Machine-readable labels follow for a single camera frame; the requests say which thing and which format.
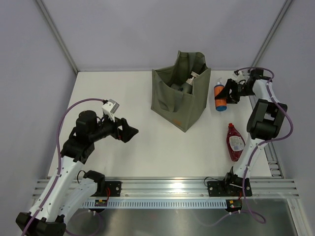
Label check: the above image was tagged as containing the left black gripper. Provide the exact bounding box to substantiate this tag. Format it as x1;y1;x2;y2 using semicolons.
90;112;138;143

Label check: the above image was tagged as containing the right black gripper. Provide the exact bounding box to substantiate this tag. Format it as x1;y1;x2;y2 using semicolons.
215;78;255;104

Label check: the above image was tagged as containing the orange bottle blue base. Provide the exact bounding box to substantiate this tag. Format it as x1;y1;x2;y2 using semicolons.
214;78;227;112

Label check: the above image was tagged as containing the green bottle beige cap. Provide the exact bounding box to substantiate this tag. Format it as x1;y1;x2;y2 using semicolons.
178;71;199;94

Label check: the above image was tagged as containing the red bottle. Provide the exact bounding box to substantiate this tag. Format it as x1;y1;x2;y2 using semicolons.
226;123;245;162

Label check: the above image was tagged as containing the green pump bottle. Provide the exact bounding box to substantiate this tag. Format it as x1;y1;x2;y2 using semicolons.
171;84;183;91

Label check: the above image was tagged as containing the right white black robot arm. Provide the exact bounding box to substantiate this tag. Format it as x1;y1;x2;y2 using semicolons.
207;67;287;197

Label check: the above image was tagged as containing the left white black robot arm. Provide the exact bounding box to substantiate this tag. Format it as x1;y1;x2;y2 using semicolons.
16;110;139;236

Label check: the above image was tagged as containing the green canvas bag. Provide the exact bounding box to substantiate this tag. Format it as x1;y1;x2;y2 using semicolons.
151;51;211;132

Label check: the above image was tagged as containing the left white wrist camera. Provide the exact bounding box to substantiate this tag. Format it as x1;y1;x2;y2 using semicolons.
101;99;120;122

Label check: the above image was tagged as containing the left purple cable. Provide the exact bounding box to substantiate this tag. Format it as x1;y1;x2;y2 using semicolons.
19;98;109;236

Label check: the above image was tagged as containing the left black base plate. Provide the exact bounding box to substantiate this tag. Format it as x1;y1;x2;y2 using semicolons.
93;181;122;197

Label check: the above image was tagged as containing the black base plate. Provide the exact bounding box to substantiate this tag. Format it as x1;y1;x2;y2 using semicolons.
206;178;252;197
93;181;122;197

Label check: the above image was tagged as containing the white slotted cable duct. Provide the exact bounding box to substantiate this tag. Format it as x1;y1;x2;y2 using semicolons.
80;199;227;209

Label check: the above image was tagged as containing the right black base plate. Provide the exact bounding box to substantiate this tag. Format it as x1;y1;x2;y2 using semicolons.
206;178;252;197

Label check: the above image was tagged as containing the right aluminium frame post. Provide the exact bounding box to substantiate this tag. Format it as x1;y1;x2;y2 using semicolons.
250;0;295;67

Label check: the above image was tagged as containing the aluminium frame post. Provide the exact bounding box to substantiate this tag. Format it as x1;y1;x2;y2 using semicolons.
250;0;295;67
33;0;80;75

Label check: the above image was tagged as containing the aluminium mounting rail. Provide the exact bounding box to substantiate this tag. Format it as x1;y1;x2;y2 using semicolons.
31;177;300;200

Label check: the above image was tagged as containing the left aluminium frame post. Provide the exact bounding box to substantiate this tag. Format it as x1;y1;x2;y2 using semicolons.
33;0;80;75

